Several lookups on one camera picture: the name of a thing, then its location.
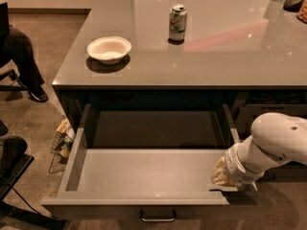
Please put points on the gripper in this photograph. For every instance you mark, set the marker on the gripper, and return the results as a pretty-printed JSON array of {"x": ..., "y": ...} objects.
[{"x": 237, "y": 167}]

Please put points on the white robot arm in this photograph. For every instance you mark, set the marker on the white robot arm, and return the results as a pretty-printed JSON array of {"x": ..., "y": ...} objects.
[{"x": 275, "y": 140}]

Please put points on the grey counter cabinet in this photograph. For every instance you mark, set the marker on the grey counter cabinet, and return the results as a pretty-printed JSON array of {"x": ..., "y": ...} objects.
[{"x": 230, "y": 46}]

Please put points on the white paper bowl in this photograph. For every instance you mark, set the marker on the white paper bowl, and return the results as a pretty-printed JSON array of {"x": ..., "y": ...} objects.
[{"x": 109, "y": 49}]

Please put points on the green white soda can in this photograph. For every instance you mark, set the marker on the green white soda can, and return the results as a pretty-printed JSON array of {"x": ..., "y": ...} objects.
[{"x": 177, "y": 22}]

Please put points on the snack bag on counter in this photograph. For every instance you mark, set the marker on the snack bag on counter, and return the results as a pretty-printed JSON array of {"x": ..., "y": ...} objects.
[{"x": 302, "y": 13}]

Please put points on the black shoe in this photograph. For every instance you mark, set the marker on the black shoe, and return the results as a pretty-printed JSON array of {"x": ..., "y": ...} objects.
[{"x": 38, "y": 94}]

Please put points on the black stand base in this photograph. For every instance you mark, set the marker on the black stand base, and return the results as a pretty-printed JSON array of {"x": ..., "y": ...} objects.
[{"x": 21, "y": 195}]

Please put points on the person leg dark trousers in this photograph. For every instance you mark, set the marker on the person leg dark trousers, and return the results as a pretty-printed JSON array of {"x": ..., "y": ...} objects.
[{"x": 16, "y": 46}]

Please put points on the wire basket with trash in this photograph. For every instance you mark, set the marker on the wire basket with trash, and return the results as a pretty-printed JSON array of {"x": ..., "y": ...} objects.
[{"x": 62, "y": 145}]

